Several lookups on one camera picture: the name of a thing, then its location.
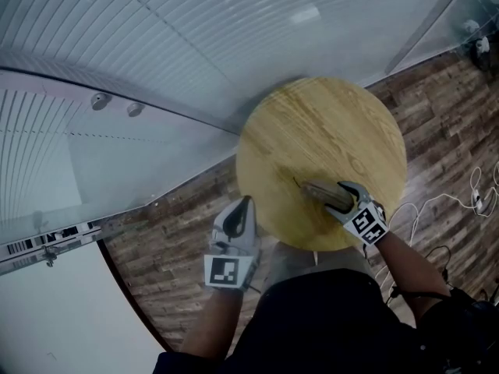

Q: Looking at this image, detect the white power adapter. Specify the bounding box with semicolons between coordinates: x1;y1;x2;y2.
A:
471;191;489;214

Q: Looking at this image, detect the tan cloth pouch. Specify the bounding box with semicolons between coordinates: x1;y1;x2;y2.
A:
292;176;355;213

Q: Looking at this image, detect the person's right forearm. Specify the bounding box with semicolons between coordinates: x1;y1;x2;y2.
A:
374;230;454;326

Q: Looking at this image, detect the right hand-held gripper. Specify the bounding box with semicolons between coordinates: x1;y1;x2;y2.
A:
322;180;391;246

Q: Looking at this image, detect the white floor cable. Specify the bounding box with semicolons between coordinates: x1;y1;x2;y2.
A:
378;161;499;300

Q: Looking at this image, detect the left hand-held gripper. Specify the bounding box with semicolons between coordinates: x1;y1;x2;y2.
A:
203;195;263;292

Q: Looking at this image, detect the person's left forearm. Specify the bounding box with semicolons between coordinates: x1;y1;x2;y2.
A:
181;286;245;364

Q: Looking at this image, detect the metal glass door clamp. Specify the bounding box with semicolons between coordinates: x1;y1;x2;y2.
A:
40;245;60;269

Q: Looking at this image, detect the person's dark shirt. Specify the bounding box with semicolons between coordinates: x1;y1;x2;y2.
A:
151;266;499;374

